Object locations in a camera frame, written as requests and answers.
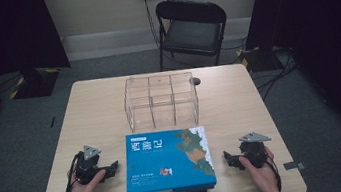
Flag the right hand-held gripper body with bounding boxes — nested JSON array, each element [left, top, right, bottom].
[[235, 128, 276, 172]]

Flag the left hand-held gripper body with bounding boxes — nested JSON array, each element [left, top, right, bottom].
[[71, 142, 107, 188]]

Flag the blue book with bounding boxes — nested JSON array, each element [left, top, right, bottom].
[[118, 123, 219, 192]]

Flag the clear acrylic book rack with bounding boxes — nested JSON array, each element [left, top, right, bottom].
[[120, 68, 203, 136]]

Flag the person's right hand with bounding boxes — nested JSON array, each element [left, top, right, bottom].
[[237, 144, 283, 192]]

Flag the grey tape strip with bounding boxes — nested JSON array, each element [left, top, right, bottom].
[[282, 159, 307, 174]]

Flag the black pen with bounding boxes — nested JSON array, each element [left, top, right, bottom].
[[48, 115, 58, 129]]

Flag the black round table grommet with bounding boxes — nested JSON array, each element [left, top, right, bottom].
[[190, 76, 202, 87]]

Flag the black stand base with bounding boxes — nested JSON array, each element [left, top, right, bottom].
[[6, 64, 64, 102], [236, 43, 278, 76]]

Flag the black folding chair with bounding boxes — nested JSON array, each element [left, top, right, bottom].
[[150, 0, 234, 74]]

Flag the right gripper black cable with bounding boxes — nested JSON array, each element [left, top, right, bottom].
[[265, 152, 284, 192]]

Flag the black floor cables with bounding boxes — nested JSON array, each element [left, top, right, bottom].
[[248, 43, 304, 102]]

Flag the black power cable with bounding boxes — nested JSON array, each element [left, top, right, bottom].
[[141, 0, 162, 52]]

